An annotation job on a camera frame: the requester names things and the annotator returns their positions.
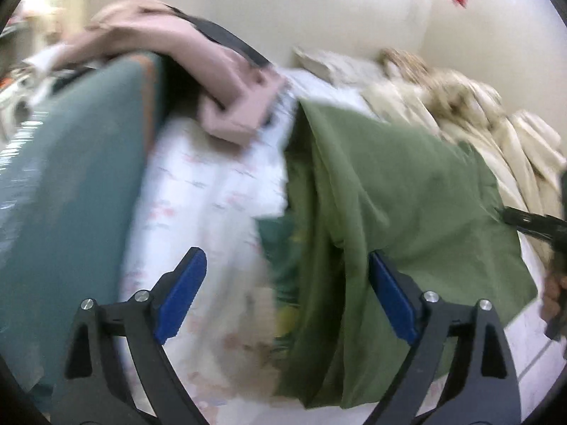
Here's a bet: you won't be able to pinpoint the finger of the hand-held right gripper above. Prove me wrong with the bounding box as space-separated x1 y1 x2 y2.
503 206 567 243

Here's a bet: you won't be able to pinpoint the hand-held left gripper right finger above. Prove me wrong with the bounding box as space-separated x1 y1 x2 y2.
367 250 523 425

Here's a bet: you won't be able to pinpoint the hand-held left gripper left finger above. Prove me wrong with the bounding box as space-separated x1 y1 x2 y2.
51 247 209 425

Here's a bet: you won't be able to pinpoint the green pants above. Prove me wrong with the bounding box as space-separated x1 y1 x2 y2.
275 100 539 410

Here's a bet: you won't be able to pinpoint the person's right hand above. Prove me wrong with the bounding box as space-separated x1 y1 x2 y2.
541 269 567 322

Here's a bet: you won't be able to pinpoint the teal camouflage patterned cloth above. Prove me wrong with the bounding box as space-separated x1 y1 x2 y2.
257 215 307 350

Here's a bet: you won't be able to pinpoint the cream comforter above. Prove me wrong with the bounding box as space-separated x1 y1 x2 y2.
361 49 567 268

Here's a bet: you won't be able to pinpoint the teal blanket in plastic bag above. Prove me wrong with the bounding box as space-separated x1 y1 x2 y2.
0 51 167 392

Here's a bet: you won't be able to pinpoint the brown patterned cloth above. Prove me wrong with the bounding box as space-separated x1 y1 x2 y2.
380 48 428 78

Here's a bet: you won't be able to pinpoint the cream pillow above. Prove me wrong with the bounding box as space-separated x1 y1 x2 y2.
292 45 387 86

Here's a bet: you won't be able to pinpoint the pink cloth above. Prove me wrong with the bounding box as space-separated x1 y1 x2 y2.
53 0 290 147

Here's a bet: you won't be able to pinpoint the dark cloth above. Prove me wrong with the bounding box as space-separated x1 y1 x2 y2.
166 5 273 70

